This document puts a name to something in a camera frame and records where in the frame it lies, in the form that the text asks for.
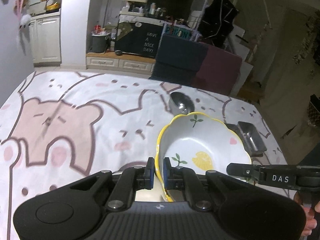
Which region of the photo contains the stainless steel rectangular tray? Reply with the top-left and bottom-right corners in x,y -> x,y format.
225,121 -> 267,155

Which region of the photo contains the cartoon bear print sheet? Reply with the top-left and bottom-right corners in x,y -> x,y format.
0,70 -> 288,240

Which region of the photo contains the navy cushion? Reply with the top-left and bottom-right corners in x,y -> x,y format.
149,34 -> 209,85

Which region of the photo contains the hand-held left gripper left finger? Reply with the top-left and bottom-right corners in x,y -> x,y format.
70,157 -> 155,212

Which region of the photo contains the maroon cushion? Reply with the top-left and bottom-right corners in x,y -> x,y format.
192,44 -> 243,95

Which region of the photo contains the stainless steel bowl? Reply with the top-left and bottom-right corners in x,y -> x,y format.
169,92 -> 195,117

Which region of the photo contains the black net basket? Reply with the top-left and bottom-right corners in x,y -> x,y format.
309,94 -> 320,130

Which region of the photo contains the person's right hand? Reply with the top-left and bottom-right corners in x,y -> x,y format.
294,190 -> 320,237

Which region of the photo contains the wooden bench with drawers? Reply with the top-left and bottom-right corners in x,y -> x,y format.
85,51 -> 157,74

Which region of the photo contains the yellow-rimmed floral bowl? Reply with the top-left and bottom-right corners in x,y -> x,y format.
155,112 -> 252,203

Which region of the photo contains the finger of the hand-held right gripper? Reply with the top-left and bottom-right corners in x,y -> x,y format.
226,163 -> 261,182

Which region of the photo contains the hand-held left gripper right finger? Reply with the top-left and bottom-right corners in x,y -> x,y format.
163,157 -> 251,211

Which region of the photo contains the pink white hanging plush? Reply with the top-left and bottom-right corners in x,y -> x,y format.
14,0 -> 32,28

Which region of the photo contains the black folding frame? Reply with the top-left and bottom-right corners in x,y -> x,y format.
200,0 -> 239,48

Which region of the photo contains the dark grey trash bin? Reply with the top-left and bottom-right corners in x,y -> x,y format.
91,33 -> 109,53

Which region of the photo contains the teal lettered crate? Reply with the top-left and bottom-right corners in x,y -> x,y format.
164,24 -> 198,40

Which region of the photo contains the black chalk-lettered cabinet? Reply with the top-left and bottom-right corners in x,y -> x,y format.
114,21 -> 164,58

